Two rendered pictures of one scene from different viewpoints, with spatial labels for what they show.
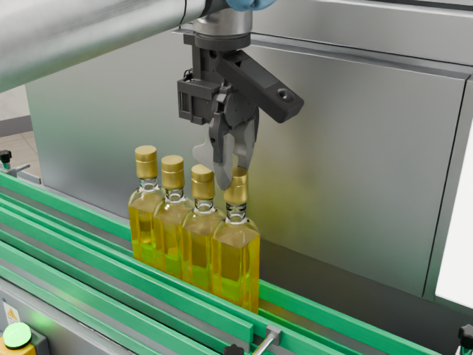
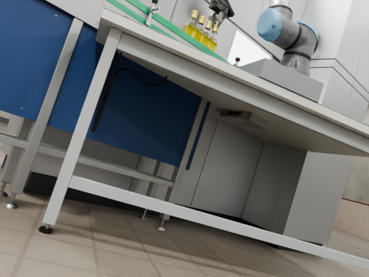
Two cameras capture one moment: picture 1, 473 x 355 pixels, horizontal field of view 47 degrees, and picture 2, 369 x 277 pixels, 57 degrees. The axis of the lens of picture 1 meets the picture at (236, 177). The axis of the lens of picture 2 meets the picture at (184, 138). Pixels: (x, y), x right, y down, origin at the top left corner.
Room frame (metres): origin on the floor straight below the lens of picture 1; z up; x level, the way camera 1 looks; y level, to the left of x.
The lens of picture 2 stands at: (0.14, 1.82, 0.34)
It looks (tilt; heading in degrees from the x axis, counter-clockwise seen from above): 4 degrees up; 286
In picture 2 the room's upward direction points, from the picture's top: 18 degrees clockwise
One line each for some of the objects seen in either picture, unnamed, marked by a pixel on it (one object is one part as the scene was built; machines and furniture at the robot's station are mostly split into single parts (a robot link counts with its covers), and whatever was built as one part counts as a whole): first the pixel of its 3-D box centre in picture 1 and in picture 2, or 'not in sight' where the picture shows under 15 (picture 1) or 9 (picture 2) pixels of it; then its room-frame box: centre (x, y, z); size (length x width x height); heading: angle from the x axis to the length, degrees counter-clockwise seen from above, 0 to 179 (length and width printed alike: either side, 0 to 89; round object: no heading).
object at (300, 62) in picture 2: not in sight; (294, 67); (0.19, 0.38, 0.88); 0.15 x 0.15 x 0.10
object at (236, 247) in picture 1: (236, 277); (207, 55); (0.68, 0.00, 0.99); 0.06 x 0.06 x 0.21; 55
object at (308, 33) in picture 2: not in sight; (300, 40); (0.19, 0.39, 1.00); 0.13 x 0.12 x 0.14; 41
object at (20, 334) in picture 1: (17, 334); not in sight; (0.71, 0.38, 0.84); 0.05 x 0.05 x 0.03
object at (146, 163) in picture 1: (146, 161); (194, 15); (0.78, 0.14, 1.14); 0.04 x 0.04 x 0.04
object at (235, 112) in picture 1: (218, 78); (220, 2); (0.70, 0.02, 1.30); 0.09 x 0.08 x 0.12; 55
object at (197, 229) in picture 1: (205, 265); (200, 50); (0.71, 0.05, 0.99); 0.06 x 0.06 x 0.21; 56
